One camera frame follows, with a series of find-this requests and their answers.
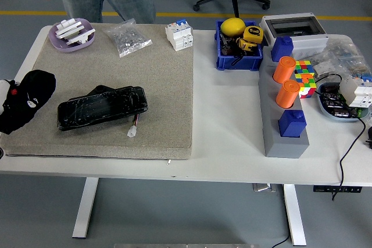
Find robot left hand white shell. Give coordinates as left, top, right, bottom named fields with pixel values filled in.
left=0, top=79, right=39, bottom=113

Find black rag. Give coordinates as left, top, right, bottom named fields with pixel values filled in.
left=0, top=69, right=57, bottom=135

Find black desk control panel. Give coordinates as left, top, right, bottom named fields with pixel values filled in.
left=313, top=185, right=363, bottom=193

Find white plastic strips stack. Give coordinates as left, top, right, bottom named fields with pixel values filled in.
left=55, top=19, right=85, bottom=39

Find purple plastic bowl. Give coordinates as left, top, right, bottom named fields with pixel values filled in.
left=48, top=17, right=96, bottom=53

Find clear bag of screws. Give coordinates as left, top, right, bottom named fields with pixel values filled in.
left=103, top=17, right=153, bottom=59

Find yellow ball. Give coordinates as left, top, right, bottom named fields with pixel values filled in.
left=220, top=17, right=247, bottom=37

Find grey-brown mat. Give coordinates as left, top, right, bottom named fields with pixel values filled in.
left=0, top=23, right=195, bottom=161

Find brown cylindrical part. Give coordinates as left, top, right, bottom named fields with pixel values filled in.
left=220, top=45, right=237, bottom=57

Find yellow tape measure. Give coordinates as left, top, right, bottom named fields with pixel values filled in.
left=242, top=26, right=264, bottom=44

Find yellow black tool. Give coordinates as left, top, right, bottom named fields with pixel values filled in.
left=235, top=37, right=258, bottom=54

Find blue plastic bin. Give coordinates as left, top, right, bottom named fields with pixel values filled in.
left=214, top=19, right=264, bottom=71

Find white table leg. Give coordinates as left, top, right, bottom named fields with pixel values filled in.
left=283, top=184, right=307, bottom=246
left=71, top=177, right=99, bottom=239

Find blue block with knob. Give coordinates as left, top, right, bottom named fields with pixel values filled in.
left=270, top=35, right=295, bottom=63
left=278, top=109, right=308, bottom=138

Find orange cylinder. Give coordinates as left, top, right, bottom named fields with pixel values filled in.
left=272, top=56, right=296, bottom=84
left=275, top=79, right=301, bottom=109

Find white electrical distribution box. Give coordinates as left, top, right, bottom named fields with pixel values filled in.
left=259, top=12, right=330, bottom=54

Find colourful puzzle cube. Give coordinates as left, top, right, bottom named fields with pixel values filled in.
left=294, top=60, right=316, bottom=82
left=295, top=73, right=317, bottom=99

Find clear bag with white label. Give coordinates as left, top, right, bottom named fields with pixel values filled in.
left=312, top=60, right=338, bottom=77

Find clear bag of electronic parts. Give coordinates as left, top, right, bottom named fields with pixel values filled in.
left=325, top=37, right=372, bottom=80

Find light blue bowl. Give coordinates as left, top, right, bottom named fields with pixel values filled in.
left=316, top=82, right=370, bottom=123

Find grey block holder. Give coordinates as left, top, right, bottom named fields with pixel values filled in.
left=257, top=46, right=311, bottom=159

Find dark electronic parts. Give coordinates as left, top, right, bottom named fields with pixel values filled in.
left=321, top=84, right=360, bottom=118

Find white circuit breaker module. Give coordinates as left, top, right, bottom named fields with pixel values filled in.
left=339, top=75, right=372, bottom=108

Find grey metal box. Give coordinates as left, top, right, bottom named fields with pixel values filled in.
left=252, top=183, right=277, bottom=193

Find white circuit breaker blue switch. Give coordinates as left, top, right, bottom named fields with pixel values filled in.
left=164, top=18, right=195, bottom=52

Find white connector with wires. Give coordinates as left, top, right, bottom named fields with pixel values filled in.
left=127, top=114, right=141, bottom=138

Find black power cable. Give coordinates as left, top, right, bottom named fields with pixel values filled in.
left=314, top=73, right=367, bottom=202

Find black floor cable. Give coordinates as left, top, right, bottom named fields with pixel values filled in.
left=271, top=233, right=292, bottom=248

